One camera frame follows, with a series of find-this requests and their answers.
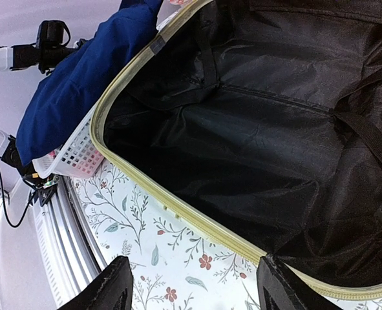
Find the light green hard-shell suitcase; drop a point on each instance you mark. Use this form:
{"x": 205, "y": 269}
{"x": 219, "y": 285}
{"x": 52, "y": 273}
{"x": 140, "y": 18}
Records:
{"x": 260, "y": 123}

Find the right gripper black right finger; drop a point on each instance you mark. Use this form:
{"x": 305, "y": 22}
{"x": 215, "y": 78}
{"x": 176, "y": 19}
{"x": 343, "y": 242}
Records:
{"x": 280, "y": 288}

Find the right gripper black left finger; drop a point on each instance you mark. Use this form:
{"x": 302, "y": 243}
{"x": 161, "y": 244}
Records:
{"x": 111, "y": 289}

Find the floral patterned tablecloth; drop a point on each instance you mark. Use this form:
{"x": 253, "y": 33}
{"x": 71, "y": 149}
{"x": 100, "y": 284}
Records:
{"x": 173, "y": 265}

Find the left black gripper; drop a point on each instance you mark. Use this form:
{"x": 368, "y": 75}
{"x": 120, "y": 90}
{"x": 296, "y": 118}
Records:
{"x": 50, "y": 48}

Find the white plastic mesh basket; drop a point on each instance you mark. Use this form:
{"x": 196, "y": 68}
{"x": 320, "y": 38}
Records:
{"x": 54, "y": 132}

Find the pink printed garment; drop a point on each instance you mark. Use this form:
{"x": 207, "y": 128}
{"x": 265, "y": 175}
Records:
{"x": 78, "y": 162}

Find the dark blue garment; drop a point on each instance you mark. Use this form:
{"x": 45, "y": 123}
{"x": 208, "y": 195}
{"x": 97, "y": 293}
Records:
{"x": 63, "y": 98}

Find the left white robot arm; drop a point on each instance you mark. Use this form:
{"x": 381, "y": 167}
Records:
{"x": 15, "y": 88}

